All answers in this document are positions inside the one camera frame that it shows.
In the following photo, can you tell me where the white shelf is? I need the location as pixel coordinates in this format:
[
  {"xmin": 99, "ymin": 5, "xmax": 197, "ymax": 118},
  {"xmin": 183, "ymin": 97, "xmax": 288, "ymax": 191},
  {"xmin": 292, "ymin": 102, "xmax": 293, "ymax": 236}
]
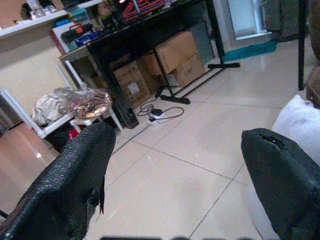
[{"xmin": 0, "ymin": 0, "xmax": 106, "ymax": 42}]

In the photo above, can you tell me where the crumpled plastic bag pile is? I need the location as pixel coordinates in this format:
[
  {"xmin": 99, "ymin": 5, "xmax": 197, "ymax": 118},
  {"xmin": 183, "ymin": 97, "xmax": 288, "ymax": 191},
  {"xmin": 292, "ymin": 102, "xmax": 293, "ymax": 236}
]
[{"xmin": 31, "ymin": 86, "xmax": 113, "ymax": 126}]

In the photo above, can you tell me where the large brown cardboard box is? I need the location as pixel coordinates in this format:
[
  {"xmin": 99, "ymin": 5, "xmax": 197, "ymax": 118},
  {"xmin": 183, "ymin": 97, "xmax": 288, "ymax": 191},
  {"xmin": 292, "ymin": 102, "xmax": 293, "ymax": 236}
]
[{"xmin": 153, "ymin": 31, "xmax": 199, "ymax": 75}]

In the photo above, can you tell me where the white frame rack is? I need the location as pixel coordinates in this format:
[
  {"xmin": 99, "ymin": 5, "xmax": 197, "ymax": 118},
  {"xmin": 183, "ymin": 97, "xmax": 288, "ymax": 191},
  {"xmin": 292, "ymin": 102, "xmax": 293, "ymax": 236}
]
[{"xmin": 0, "ymin": 58, "xmax": 124, "ymax": 140}]

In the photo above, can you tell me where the printed brown cardboard box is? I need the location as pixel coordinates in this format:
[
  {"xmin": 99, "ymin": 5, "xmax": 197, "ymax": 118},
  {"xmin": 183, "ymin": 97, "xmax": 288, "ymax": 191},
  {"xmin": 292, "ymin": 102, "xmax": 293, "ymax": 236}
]
[{"xmin": 112, "ymin": 60, "xmax": 152, "ymax": 110}]

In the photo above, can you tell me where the red wire rack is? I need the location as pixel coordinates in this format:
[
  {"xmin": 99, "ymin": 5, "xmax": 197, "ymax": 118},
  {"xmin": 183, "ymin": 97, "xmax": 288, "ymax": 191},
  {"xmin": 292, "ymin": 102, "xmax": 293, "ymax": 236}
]
[{"xmin": 121, "ymin": 0, "xmax": 171, "ymax": 21}]

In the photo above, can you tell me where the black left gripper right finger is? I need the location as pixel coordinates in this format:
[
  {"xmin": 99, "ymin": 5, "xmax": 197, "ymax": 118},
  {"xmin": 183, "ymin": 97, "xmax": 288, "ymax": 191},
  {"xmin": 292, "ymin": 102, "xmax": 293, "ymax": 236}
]
[{"xmin": 240, "ymin": 127, "xmax": 320, "ymax": 240}]

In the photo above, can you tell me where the grey flat panel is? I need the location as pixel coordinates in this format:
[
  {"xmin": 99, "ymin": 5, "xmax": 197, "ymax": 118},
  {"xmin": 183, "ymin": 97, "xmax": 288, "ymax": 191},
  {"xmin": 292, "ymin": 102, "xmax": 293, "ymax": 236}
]
[{"xmin": 186, "ymin": 21, "xmax": 215, "ymax": 66}]

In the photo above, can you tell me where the black power cable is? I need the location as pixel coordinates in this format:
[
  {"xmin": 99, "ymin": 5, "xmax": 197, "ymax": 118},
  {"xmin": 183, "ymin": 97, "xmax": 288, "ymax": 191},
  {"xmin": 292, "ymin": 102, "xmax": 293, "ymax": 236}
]
[{"xmin": 137, "ymin": 96, "xmax": 185, "ymax": 123}]

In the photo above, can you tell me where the black metal table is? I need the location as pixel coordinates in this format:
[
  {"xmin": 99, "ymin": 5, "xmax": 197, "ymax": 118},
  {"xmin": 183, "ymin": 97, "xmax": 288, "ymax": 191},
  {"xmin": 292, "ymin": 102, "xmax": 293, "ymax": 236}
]
[{"xmin": 86, "ymin": 0, "xmax": 241, "ymax": 130}]

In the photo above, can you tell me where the black toolbox orange latch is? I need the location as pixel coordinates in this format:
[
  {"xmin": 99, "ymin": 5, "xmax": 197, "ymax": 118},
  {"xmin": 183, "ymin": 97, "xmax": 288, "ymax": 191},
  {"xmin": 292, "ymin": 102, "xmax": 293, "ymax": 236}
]
[{"xmin": 61, "ymin": 22, "xmax": 94, "ymax": 43}]

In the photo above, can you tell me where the teal floor mat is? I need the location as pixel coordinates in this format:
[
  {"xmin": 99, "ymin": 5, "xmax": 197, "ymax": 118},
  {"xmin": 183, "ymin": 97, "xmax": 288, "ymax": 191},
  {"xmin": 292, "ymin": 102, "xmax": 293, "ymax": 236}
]
[{"xmin": 222, "ymin": 39, "xmax": 279, "ymax": 63}]

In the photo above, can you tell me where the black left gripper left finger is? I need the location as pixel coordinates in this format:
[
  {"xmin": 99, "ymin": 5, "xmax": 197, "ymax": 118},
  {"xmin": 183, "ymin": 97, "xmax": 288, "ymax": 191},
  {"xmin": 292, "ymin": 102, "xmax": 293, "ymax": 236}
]
[{"xmin": 0, "ymin": 122, "xmax": 117, "ymax": 240}]

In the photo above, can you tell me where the white pillow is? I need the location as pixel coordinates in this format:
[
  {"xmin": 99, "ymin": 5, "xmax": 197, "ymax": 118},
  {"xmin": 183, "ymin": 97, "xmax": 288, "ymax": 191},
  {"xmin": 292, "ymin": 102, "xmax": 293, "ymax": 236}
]
[{"xmin": 271, "ymin": 94, "xmax": 320, "ymax": 166}]

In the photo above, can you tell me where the white power strip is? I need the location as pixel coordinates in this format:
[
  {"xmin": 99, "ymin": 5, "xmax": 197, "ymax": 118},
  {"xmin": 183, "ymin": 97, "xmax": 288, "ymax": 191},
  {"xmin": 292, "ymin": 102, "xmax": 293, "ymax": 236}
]
[{"xmin": 146, "ymin": 111, "xmax": 169, "ymax": 128}]

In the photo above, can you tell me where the black computer tower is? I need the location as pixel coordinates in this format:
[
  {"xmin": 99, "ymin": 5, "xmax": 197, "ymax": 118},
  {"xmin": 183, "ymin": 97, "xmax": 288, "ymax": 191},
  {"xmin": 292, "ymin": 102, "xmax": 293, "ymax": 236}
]
[{"xmin": 109, "ymin": 72, "xmax": 140, "ymax": 130}]

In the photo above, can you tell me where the black metal stand leg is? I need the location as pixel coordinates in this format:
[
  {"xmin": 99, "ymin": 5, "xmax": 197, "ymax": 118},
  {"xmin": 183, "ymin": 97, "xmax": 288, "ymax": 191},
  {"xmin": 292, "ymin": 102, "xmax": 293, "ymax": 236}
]
[{"xmin": 297, "ymin": 0, "xmax": 309, "ymax": 91}]

